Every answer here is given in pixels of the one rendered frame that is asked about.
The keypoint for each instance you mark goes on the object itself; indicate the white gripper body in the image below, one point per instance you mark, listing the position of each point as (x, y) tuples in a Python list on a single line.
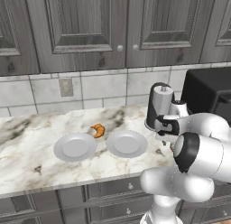
[(168, 137)]

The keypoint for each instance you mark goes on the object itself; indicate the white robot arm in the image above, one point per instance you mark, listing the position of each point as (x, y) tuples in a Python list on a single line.
[(192, 161)]

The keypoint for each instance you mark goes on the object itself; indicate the brown pastry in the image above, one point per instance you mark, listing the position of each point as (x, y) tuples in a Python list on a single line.
[(172, 147)]

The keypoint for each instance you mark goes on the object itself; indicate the paper towel roll on holder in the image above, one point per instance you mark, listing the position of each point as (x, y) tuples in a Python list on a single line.
[(159, 104)]

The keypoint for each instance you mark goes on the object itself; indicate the grey round plate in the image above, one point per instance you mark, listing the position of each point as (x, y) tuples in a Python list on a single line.
[(126, 144), (75, 147)]

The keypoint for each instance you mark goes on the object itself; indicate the round silver drawer knob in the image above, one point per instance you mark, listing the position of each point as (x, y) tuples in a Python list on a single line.
[(130, 186), (128, 211), (225, 213)]

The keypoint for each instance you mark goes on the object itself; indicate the black microwave oven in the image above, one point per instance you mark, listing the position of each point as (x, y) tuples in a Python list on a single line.
[(207, 89)]

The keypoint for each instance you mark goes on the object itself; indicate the orange croissant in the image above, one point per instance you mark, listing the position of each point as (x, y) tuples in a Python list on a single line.
[(98, 130)]

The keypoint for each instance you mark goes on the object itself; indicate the grey wooden drawer front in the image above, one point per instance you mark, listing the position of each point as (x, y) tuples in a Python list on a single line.
[(114, 188), (216, 211), (114, 211)]

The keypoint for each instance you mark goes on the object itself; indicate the round silver cupboard knob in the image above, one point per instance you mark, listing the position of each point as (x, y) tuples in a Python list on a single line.
[(135, 47), (120, 48)]

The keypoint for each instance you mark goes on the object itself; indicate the grey wall socket plate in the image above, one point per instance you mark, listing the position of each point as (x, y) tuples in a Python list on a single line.
[(66, 87)]

